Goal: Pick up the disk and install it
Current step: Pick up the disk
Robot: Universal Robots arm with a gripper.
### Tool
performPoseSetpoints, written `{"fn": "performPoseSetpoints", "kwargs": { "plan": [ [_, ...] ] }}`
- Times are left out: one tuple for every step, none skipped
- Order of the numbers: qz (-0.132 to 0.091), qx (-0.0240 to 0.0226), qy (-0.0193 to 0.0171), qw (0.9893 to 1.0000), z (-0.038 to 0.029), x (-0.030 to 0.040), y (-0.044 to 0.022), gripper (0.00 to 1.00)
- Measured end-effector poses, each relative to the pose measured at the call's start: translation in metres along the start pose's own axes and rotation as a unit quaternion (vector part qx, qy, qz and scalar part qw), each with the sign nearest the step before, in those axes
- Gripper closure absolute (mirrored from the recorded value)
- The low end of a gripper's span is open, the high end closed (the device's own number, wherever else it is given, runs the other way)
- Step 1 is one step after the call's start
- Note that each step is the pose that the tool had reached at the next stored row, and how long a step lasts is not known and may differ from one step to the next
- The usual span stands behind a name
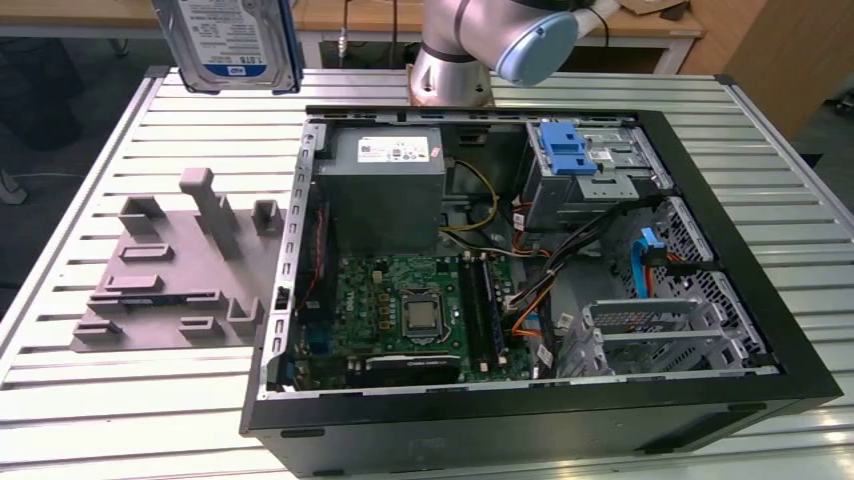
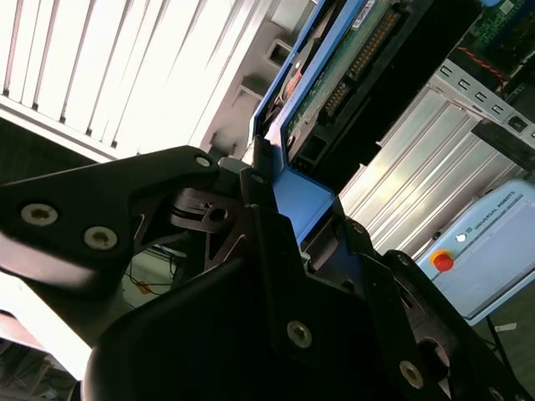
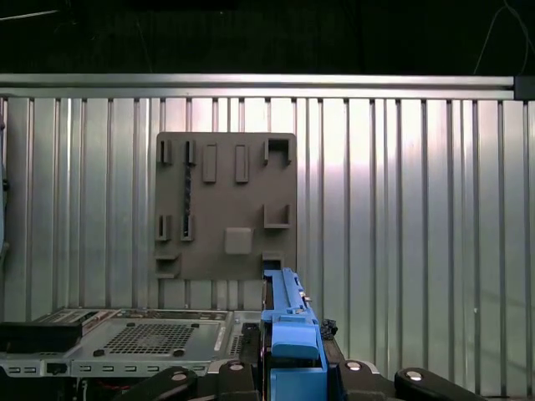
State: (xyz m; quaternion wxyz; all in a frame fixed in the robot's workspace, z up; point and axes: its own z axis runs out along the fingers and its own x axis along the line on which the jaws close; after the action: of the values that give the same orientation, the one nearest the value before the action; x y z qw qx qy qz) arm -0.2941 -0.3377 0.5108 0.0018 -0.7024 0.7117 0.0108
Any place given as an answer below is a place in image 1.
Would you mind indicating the hard disk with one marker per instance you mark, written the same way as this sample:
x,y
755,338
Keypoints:
x,y
226,45

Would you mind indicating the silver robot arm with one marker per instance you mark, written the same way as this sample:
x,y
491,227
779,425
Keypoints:
x,y
447,75

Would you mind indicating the metal disk bay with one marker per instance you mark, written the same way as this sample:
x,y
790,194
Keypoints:
x,y
660,336

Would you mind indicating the grey power supply unit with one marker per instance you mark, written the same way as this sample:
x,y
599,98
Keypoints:
x,y
380,210

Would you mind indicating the CPU socket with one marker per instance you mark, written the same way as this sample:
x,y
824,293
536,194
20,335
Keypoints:
x,y
423,292

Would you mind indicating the green motherboard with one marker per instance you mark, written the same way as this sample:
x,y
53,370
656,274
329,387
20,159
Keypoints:
x,y
373,280

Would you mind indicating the silver CPU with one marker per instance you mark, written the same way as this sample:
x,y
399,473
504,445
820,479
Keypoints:
x,y
421,316

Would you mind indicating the RAM stick in slot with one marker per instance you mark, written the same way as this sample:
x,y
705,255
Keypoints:
x,y
493,310

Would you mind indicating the metal optical drive cage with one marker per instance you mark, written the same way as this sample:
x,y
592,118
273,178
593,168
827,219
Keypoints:
x,y
553,200

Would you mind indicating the black graphics card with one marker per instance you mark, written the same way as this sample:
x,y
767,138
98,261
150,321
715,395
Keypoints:
x,y
413,367

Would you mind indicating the blue plastic cage latch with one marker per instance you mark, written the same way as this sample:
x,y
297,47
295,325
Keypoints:
x,y
567,150

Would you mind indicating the black open PC case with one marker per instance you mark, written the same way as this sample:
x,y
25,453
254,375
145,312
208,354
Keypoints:
x,y
467,430

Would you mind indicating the grey parts rack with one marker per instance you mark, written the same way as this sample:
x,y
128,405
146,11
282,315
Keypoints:
x,y
173,280

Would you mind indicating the RAM stick on rack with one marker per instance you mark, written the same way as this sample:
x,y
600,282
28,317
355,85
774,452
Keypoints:
x,y
153,300

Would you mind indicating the brown cardboard piece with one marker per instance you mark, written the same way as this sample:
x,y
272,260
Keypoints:
x,y
649,6

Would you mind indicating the grey stand foot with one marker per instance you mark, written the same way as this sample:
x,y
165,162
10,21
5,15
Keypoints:
x,y
9,187

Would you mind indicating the wooden cabinet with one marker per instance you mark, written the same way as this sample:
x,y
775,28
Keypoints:
x,y
787,60

